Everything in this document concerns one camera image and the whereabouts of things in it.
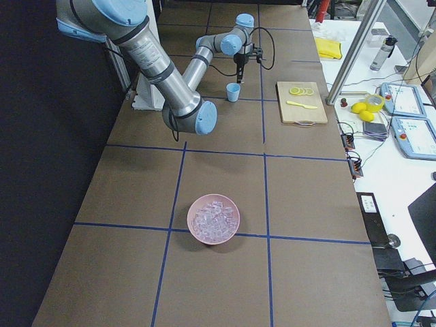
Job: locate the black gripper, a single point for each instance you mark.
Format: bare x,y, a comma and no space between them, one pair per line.
240,61

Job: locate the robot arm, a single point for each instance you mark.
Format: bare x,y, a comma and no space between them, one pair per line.
127,25
237,43

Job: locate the light blue plastic cup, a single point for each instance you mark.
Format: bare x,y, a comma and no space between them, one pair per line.
233,91

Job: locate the pile of clear ice cubes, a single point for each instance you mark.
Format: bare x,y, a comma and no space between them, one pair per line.
214,222

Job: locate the bamboo cutting board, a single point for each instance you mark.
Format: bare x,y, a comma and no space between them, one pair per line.
297,115

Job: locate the yellow wooden knife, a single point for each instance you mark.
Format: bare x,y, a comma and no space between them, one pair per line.
306,106

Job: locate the yellow cloth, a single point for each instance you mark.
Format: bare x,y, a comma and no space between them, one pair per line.
329,49

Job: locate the whole lemon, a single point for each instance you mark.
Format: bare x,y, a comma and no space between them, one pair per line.
366,116
358,107

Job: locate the yellow tape roll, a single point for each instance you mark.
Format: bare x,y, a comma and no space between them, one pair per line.
374,103

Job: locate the pink bowl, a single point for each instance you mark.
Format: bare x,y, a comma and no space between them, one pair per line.
202,201

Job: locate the grey water bottle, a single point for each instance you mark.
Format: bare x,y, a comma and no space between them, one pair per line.
384,53

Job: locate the purple notebook stack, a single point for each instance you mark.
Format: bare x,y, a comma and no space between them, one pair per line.
376,131

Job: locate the upper teach pendant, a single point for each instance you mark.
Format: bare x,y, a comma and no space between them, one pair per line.
402,100

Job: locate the teach pendant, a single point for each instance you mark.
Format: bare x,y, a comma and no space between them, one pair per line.
415,137
402,100

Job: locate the white label black box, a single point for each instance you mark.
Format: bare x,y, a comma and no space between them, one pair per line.
367,202

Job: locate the lower teach pendant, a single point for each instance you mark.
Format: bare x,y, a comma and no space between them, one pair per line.
415,137

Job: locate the aluminium frame post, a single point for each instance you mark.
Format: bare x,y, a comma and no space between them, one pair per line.
370,18

